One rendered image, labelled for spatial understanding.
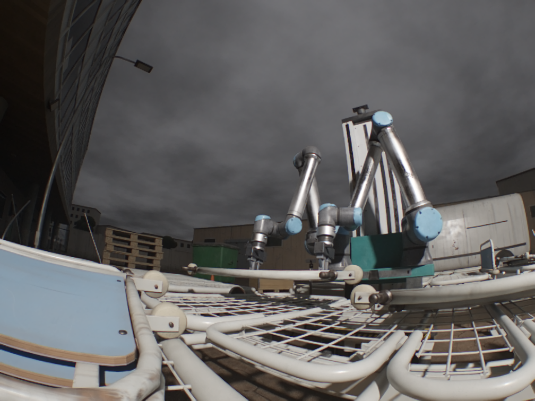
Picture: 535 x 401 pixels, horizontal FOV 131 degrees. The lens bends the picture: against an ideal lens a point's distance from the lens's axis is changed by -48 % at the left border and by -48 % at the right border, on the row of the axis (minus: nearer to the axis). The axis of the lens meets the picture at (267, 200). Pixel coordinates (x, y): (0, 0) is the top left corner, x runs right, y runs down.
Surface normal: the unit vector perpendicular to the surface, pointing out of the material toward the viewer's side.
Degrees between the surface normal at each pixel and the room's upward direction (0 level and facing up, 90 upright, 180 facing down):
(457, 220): 88
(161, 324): 96
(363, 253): 90
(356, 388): 90
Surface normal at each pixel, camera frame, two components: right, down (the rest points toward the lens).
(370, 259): -0.59, -0.26
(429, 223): -0.30, -0.22
